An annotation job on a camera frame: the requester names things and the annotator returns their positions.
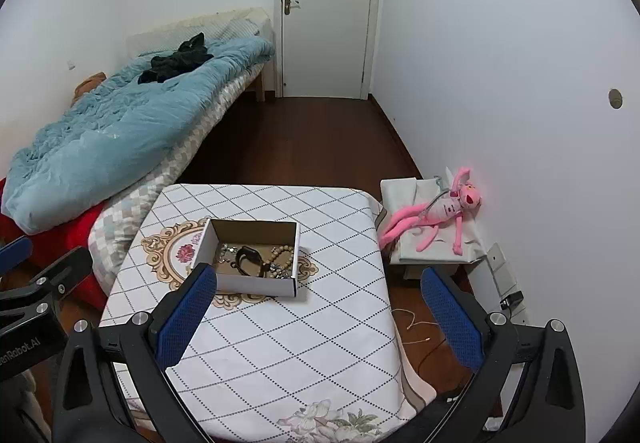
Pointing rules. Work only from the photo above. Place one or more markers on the white door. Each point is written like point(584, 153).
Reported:
point(327, 8)

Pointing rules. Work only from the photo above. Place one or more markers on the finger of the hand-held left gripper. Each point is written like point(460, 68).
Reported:
point(65, 270)
point(15, 254)

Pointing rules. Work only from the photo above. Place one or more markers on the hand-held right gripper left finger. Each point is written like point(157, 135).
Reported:
point(187, 315)

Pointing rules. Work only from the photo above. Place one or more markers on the round wall hole cover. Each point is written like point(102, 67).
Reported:
point(615, 98)

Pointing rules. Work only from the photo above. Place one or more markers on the checked bed sheet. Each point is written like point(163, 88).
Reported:
point(130, 213)

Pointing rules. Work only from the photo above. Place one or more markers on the black clothing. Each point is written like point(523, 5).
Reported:
point(175, 60)

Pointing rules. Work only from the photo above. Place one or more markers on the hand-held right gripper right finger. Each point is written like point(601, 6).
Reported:
point(450, 318)

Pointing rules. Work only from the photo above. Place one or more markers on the white cardboard box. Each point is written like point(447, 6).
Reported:
point(255, 287)

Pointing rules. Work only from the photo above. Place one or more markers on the brown plush toy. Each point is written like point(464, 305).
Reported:
point(87, 85)

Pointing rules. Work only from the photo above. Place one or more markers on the striped pillow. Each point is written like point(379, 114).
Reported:
point(235, 29)

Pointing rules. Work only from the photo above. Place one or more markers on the black charger plug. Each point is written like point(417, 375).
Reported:
point(511, 300)

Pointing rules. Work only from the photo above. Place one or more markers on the white wall socket panel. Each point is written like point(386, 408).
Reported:
point(502, 268)

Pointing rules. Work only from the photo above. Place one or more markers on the light blue quilt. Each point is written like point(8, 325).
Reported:
point(125, 133)

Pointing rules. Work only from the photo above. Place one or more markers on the white diamond pattern tablecloth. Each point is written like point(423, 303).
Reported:
point(300, 323)

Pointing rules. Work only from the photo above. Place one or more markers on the pink plush toy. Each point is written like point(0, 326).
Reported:
point(447, 210)

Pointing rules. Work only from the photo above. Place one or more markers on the black smart band watch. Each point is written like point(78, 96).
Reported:
point(247, 255)

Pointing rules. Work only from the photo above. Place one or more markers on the red blanket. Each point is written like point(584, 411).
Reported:
point(75, 233)

